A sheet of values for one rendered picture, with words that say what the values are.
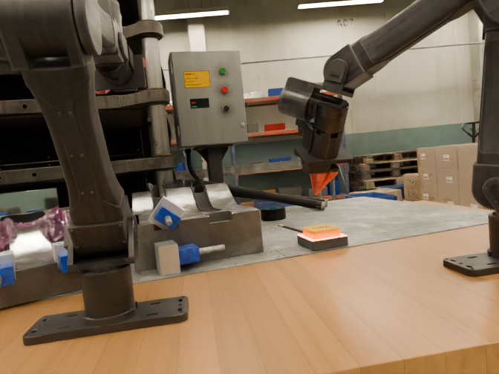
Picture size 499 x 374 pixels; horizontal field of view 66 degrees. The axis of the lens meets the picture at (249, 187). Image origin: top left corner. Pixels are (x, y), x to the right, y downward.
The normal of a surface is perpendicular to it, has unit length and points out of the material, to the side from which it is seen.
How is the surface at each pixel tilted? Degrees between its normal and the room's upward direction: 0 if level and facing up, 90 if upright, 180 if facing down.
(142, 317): 0
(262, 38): 90
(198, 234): 90
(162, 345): 0
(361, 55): 93
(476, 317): 0
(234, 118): 90
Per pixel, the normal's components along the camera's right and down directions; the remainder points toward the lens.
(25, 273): 0.54, 0.01
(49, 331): -0.10, -0.99
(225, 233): 0.26, 0.04
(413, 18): -0.53, 0.07
